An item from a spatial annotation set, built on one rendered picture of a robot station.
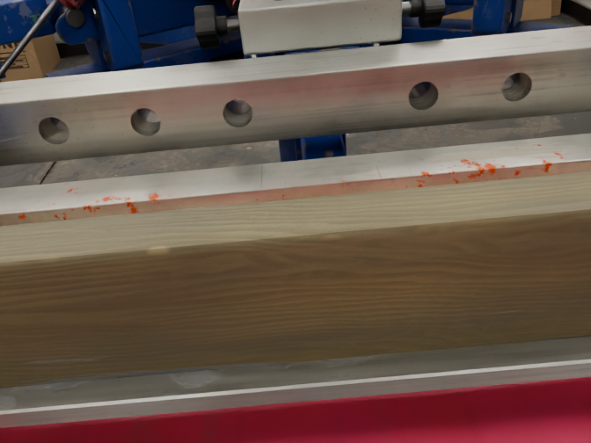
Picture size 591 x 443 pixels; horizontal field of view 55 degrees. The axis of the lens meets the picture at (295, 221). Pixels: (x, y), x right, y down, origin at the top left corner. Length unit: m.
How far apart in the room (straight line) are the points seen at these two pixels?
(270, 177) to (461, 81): 0.16
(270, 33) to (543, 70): 0.20
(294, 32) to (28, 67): 3.93
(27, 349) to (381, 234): 0.15
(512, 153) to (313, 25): 0.18
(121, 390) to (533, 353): 0.17
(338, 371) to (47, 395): 0.12
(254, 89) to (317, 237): 0.23
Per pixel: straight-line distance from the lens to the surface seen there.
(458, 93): 0.44
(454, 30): 0.93
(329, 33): 0.46
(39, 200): 0.42
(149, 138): 0.44
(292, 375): 0.24
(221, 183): 0.39
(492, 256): 0.22
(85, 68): 0.92
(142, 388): 0.25
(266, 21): 0.46
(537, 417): 0.29
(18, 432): 0.32
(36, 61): 4.31
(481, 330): 0.25
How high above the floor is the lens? 1.18
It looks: 33 degrees down
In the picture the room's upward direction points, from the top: 6 degrees counter-clockwise
